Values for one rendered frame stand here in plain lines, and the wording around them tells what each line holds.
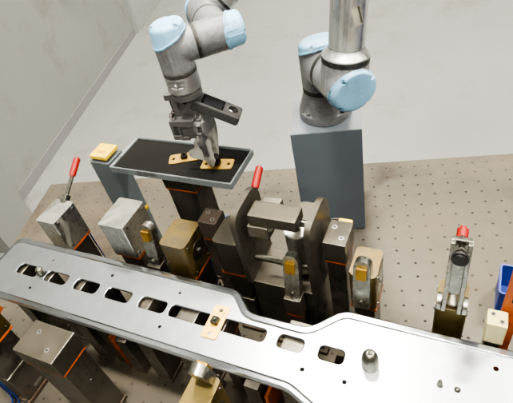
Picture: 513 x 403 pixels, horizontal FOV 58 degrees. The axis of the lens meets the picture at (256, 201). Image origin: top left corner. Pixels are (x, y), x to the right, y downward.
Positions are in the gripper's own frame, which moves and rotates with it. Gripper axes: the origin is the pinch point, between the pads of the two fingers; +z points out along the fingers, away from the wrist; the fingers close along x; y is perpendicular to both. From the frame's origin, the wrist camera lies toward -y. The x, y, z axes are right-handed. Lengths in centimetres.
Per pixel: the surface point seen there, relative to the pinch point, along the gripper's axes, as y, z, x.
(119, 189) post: 34.3, 13.2, -2.1
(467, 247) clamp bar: -56, -3, 27
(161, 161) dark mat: 16.4, 1.8, -1.2
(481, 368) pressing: -59, 18, 38
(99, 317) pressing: 22.5, 17.8, 37.3
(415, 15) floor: -55, 118, -347
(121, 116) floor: 173, 118, -199
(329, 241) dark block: -30.4, 5.7, 20.3
